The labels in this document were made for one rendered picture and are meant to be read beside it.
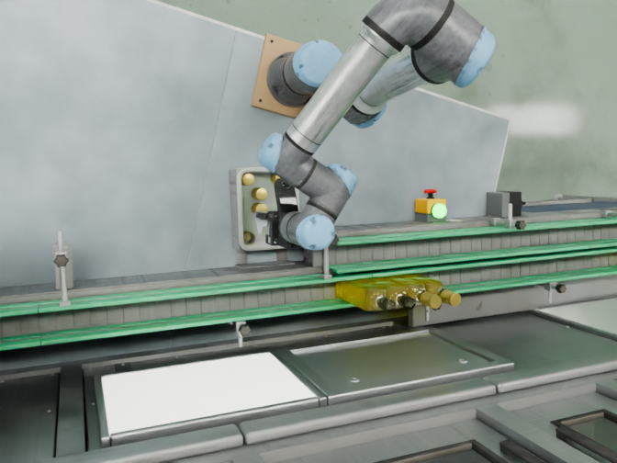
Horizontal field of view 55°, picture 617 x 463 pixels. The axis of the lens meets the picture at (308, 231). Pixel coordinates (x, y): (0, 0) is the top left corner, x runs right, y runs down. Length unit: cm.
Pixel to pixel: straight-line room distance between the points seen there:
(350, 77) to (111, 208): 75
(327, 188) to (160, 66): 62
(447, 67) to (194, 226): 81
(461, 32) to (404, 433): 76
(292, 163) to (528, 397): 69
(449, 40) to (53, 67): 96
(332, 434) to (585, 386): 60
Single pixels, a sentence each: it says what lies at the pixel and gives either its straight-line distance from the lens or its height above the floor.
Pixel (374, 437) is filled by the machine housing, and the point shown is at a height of 143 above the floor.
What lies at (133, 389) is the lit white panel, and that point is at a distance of 135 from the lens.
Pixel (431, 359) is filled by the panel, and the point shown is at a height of 121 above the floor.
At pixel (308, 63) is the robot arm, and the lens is 150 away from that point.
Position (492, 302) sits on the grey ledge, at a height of 88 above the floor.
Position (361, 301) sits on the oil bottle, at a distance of 152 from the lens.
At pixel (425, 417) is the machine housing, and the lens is 122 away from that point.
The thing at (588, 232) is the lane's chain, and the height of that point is 88.
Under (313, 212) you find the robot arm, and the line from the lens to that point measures 125.
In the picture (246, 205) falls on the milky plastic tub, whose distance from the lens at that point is 166.
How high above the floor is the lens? 236
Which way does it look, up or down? 68 degrees down
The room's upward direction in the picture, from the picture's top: 105 degrees clockwise
